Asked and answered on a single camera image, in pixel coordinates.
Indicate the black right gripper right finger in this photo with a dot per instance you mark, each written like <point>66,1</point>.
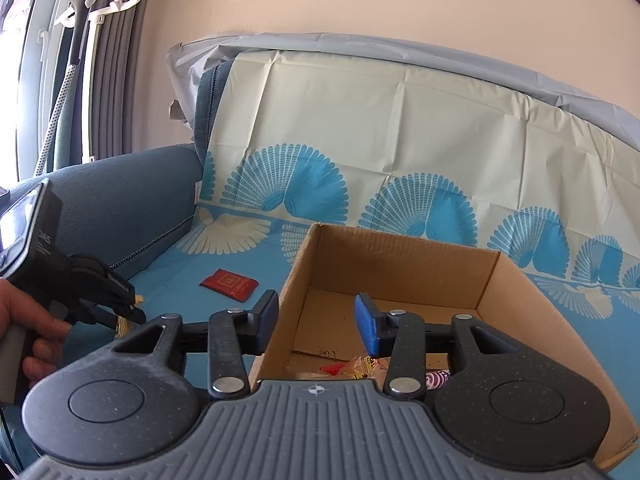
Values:
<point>400,336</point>

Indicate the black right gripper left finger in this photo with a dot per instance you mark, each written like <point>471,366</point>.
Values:
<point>235,333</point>

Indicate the red snack packet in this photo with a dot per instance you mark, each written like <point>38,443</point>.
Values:
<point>232,285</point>

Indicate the clear bag of round biscuits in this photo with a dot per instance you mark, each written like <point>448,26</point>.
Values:
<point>350,365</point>

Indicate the left hand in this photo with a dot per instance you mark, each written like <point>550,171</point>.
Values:
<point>46,351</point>

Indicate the purple wrapped candy bar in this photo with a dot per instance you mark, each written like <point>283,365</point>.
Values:
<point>435,379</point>

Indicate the brown cardboard box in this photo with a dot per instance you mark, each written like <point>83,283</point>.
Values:
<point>436,280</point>

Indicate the blue fabric sofa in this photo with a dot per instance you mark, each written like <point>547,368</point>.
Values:
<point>131,210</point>

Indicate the white garment steamer stand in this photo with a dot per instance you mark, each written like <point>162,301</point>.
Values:
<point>79,16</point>

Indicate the grey curtain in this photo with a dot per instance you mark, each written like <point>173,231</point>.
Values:
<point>108,76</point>

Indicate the blue white patterned cover sheet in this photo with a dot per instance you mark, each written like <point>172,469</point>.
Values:
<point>308,137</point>

